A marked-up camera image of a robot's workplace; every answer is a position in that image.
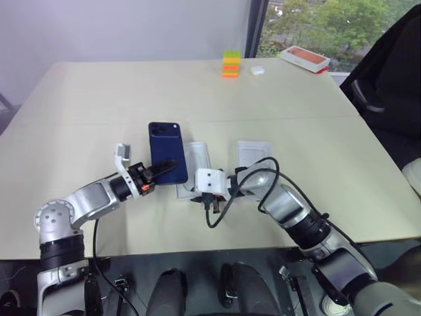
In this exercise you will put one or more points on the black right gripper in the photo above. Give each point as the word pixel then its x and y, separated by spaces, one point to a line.
pixel 212 204

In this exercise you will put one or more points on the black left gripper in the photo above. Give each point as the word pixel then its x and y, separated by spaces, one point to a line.
pixel 141 176

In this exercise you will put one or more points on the dark blue smartphone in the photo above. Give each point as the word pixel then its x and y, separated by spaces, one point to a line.
pixel 166 145

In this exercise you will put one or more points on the white moulded tray insert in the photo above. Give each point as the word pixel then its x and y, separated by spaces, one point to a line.
pixel 200 158

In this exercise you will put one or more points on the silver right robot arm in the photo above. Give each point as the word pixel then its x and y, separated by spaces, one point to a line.
pixel 286 204

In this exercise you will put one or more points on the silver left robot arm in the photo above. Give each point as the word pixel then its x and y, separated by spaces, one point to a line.
pixel 92 197

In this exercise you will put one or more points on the orange and white box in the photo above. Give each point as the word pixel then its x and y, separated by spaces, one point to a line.
pixel 304 58

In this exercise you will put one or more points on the dark rounded shape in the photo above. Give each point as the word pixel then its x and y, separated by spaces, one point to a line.
pixel 250 289
pixel 169 293

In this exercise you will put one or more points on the green orange toy block stack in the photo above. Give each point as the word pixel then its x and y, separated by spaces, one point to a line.
pixel 231 64

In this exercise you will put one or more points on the white earbuds case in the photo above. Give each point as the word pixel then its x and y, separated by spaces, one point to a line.
pixel 258 71

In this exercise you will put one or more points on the red flat item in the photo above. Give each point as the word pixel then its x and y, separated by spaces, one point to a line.
pixel 324 70

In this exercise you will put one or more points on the black office chair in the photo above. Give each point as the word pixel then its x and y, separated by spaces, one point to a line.
pixel 388 66

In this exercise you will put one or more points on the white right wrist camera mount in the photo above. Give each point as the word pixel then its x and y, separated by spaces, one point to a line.
pixel 210 181

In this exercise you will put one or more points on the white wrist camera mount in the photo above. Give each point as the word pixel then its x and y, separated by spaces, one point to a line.
pixel 210 181
pixel 122 158

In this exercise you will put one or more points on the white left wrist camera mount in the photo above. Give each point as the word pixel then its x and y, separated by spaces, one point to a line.
pixel 122 158

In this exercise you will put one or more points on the dark window frame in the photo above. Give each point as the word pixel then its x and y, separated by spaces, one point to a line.
pixel 256 26

